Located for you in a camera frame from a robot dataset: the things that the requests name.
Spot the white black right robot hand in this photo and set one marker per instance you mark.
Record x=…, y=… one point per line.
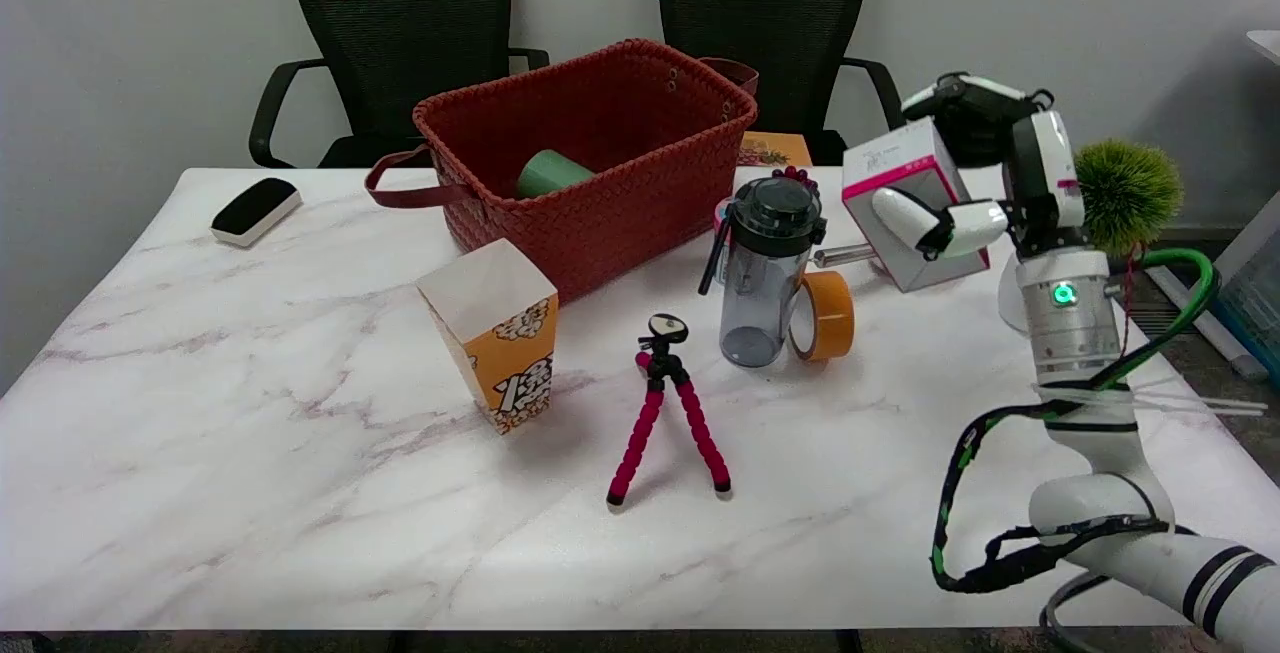
x=1045, y=173

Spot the white paper box pink stripe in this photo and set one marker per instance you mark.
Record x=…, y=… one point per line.
x=900, y=168

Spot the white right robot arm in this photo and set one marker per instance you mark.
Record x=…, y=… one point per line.
x=1075, y=333

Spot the red woven basket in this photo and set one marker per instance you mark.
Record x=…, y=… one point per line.
x=620, y=203

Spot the orange white popcorn box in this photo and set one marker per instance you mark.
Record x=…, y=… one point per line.
x=500, y=333

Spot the green ball plant white pot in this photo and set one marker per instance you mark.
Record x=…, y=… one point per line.
x=1130, y=193

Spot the silver metal rod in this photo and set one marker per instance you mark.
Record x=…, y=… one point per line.
x=845, y=255

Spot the white long pipe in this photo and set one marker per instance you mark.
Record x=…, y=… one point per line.
x=1205, y=323

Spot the blue plastic bin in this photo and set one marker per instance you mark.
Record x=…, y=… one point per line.
x=1255, y=303

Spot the red bead cluster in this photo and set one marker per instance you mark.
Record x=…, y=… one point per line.
x=796, y=174

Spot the orange tape roll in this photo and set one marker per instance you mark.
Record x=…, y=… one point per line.
x=835, y=318

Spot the white table corner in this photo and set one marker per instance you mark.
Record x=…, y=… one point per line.
x=1266, y=45

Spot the grey transparent water bottle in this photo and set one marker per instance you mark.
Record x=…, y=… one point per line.
x=760, y=283

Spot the black mesh office chair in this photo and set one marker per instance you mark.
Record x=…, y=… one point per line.
x=400, y=23
x=770, y=3

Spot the pink blue small item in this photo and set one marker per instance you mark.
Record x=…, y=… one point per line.
x=721, y=218

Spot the red black flexible tripod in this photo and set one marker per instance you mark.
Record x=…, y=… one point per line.
x=652, y=413

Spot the green cup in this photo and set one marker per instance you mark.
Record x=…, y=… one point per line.
x=548, y=175

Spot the black white board eraser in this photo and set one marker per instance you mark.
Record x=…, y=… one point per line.
x=255, y=208

